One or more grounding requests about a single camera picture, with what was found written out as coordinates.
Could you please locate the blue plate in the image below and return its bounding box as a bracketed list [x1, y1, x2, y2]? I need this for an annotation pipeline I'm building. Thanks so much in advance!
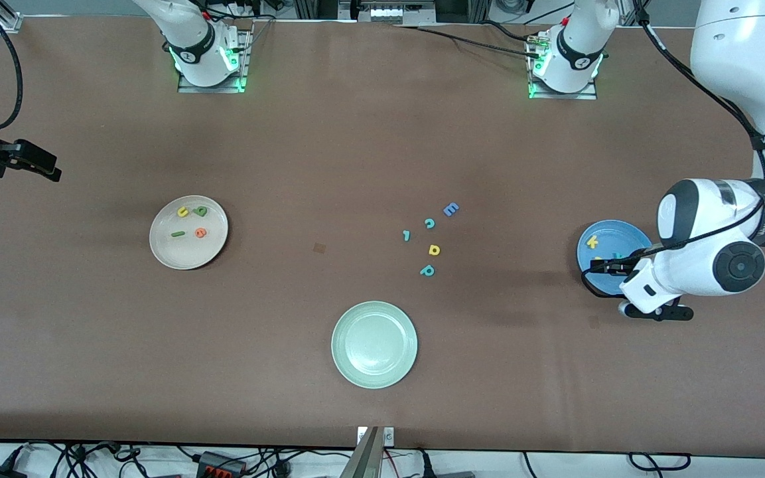
[577, 220, 655, 297]

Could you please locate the aluminium corner profile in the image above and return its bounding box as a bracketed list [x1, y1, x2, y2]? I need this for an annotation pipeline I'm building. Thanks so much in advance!
[0, 0, 23, 33]

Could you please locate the beige brown plate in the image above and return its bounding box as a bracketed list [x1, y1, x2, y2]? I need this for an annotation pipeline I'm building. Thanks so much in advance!
[149, 195, 229, 271]

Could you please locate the brown table cover cloth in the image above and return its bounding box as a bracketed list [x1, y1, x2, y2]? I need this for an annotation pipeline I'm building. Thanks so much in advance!
[0, 15, 765, 459]

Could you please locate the pale green plate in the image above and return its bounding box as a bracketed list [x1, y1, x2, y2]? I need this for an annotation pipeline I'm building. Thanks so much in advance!
[331, 301, 418, 390]

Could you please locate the black orange power strip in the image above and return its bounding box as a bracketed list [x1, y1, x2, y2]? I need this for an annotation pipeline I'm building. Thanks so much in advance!
[195, 451, 247, 477]

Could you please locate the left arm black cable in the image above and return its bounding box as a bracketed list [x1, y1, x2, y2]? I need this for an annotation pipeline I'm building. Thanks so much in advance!
[581, 0, 765, 299]

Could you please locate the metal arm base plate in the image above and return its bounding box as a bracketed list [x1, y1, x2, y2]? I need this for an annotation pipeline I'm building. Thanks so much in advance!
[528, 30, 598, 100]
[178, 27, 251, 94]

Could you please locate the looped black floor cable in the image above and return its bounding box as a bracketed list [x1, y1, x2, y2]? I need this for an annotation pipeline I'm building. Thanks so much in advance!
[628, 452, 692, 471]

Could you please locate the black cable to arm base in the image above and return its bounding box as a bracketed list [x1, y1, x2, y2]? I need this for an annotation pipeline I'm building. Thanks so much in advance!
[392, 22, 545, 62]

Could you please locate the grey metal camera pole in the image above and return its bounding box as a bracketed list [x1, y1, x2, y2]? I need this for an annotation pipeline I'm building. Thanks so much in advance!
[341, 426, 383, 478]

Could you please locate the dark metal frame rack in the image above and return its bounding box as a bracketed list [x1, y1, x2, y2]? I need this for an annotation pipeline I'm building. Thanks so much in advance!
[293, 0, 492, 26]

